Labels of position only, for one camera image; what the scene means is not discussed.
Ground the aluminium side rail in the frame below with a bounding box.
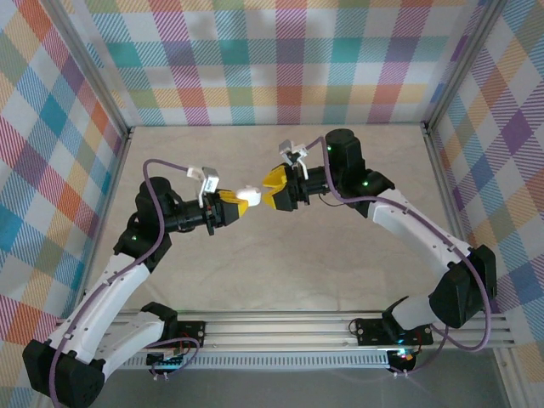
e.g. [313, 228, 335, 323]
[420, 122, 524, 408]

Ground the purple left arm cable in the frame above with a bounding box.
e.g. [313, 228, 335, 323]
[49, 159, 201, 407]

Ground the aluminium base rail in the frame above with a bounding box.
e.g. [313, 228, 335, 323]
[57, 311, 515, 353]

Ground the grey slotted cable duct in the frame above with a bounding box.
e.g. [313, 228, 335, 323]
[105, 354, 392, 371]

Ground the white earbud charging case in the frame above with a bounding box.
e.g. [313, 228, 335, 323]
[234, 185, 262, 209]

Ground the aluminium frame post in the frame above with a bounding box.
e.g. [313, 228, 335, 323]
[422, 0, 509, 133]
[44, 0, 133, 141]

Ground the circuit board with green lights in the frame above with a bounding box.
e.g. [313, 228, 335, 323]
[146, 350, 188, 369]

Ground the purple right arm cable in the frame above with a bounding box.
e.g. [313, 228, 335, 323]
[305, 136, 494, 377]

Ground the circuit board with yellow part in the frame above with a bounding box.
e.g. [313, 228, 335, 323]
[388, 348, 417, 365]

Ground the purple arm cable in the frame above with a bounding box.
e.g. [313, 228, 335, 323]
[49, 159, 201, 407]
[305, 136, 494, 377]

